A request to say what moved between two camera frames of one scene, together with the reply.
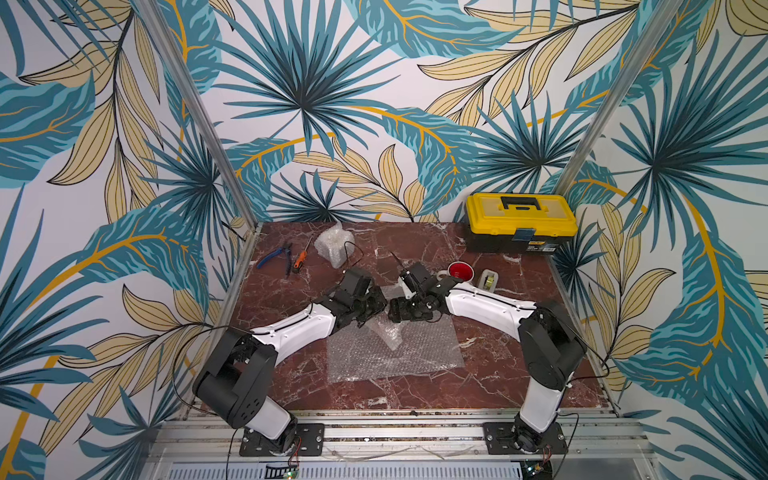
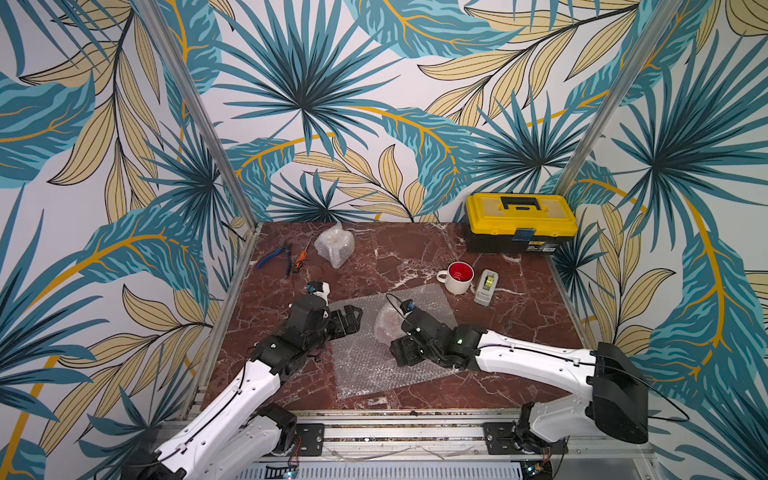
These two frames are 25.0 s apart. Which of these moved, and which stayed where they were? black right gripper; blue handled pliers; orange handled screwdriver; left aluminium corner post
Moved: black right gripper
Stayed: blue handled pliers; orange handled screwdriver; left aluminium corner post
